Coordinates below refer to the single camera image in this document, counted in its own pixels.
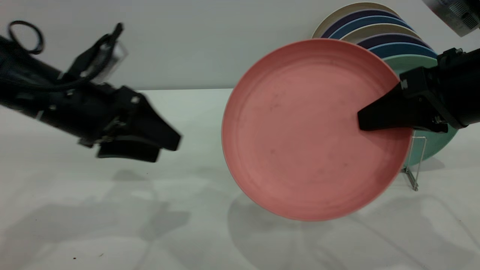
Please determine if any beige round plate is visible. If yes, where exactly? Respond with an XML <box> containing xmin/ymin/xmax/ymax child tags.
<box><xmin>340</xmin><ymin>24</ymin><xmax>423</xmax><ymax>44</ymax></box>
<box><xmin>312</xmin><ymin>2</ymin><xmax>400</xmax><ymax>39</ymax></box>

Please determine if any metal wire plate rack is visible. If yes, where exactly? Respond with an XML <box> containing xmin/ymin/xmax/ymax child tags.
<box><xmin>403</xmin><ymin>130</ymin><xmax>427</xmax><ymax>192</ymax></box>

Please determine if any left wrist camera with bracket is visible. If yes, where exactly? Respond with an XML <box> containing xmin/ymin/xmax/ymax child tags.
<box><xmin>67</xmin><ymin>22</ymin><xmax>128</xmax><ymax>85</ymax></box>

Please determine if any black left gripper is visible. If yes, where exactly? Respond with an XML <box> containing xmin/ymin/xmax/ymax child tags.
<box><xmin>77</xmin><ymin>84</ymin><xmax>183</xmax><ymax>163</ymax></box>

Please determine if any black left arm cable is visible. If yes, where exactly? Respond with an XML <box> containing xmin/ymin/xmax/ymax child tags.
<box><xmin>0</xmin><ymin>20</ymin><xmax>99</xmax><ymax>92</ymax></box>

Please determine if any pink round plate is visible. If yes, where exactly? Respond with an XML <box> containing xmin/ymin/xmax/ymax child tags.
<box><xmin>221</xmin><ymin>38</ymin><xmax>413</xmax><ymax>222</ymax></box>

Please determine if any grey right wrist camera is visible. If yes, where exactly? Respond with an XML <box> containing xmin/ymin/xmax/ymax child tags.
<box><xmin>421</xmin><ymin>0</ymin><xmax>480</xmax><ymax>38</ymax></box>

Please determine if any green round plate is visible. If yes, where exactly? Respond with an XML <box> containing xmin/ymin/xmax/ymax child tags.
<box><xmin>382</xmin><ymin>54</ymin><xmax>459</xmax><ymax>168</ymax></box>

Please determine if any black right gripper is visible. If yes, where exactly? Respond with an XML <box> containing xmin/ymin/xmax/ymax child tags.
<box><xmin>357</xmin><ymin>66</ymin><xmax>468</xmax><ymax>134</ymax></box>

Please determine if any blue round plate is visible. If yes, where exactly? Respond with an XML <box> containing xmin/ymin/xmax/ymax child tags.
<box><xmin>329</xmin><ymin>16</ymin><xmax>414</xmax><ymax>40</ymax></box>
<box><xmin>369</xmin><ymin>42</ymin><xmax>438</xmax><ymax>59</ymax></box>

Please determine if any purple round plate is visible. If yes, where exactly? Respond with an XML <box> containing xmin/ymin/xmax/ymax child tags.
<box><xmin>321</xmin><ymin>9</ymin><xmax>404</xmax><ymax>39</ymax></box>
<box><xmin>355</xmin><ymin>34</ymin><xmax>432</xmax><ymax>50</ymax></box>

